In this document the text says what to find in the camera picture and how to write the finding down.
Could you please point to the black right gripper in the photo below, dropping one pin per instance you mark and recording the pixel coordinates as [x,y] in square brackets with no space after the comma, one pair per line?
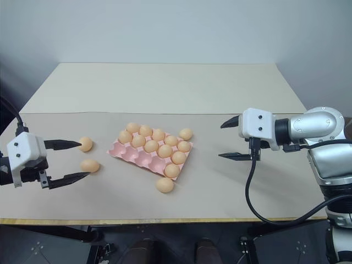
[264,144]

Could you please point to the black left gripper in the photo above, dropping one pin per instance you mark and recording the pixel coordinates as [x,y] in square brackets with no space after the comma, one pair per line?
[31,173]

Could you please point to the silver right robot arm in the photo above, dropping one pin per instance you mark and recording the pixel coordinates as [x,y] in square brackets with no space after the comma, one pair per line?
[316,122]

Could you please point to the pink egg tray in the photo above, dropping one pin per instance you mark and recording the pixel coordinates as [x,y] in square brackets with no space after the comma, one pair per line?
[134,156]

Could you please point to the brown egg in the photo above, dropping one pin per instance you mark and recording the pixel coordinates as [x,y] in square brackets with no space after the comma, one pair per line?
[151,146]
[179,157]
[165,185]
[165,151]
[171,140]
[86,143]
[158,134]
[125,136]
[133,127]
[172,170]
[145,130]
[184,146]
[90,165]
[186,134]
[138,140]

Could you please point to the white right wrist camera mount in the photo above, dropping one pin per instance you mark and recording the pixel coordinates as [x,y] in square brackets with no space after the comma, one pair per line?
[257,125]

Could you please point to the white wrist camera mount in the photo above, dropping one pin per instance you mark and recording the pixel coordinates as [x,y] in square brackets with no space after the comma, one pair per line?
[257,125]
[26,149]

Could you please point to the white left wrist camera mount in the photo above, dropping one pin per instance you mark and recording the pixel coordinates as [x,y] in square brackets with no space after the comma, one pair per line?
[26,149]

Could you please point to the black table frame leg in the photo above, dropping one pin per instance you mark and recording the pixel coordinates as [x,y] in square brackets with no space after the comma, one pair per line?
[55,242]
[275,244]

